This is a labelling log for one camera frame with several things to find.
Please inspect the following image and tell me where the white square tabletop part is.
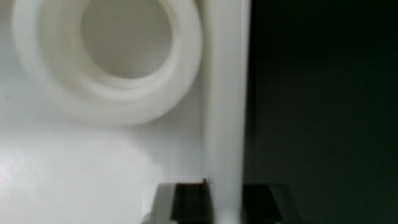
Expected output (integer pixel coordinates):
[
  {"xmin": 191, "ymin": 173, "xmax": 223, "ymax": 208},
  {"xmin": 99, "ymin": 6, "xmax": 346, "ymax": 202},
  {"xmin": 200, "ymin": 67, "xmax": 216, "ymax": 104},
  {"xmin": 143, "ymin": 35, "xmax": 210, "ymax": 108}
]
[{"xmin": 0, "ymin": 0, "xmax": 253, "ymax": 224}]

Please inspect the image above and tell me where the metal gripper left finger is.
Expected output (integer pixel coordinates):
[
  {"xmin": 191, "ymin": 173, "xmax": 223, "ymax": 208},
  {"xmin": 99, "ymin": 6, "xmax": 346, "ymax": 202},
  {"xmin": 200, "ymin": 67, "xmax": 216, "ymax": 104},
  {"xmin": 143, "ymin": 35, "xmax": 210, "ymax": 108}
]
[{"xmin": 150, "ymin": 180, "xmax": 214, "ymax": 224}]

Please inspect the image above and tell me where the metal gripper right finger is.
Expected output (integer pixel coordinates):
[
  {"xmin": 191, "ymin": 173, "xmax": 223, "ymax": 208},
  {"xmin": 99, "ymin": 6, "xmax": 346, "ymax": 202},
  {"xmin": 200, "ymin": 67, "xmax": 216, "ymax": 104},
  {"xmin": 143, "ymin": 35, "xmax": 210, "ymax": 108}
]
[{"xmin": 244, "ymin": 184, "xmax": 305, "ymax": 224}]

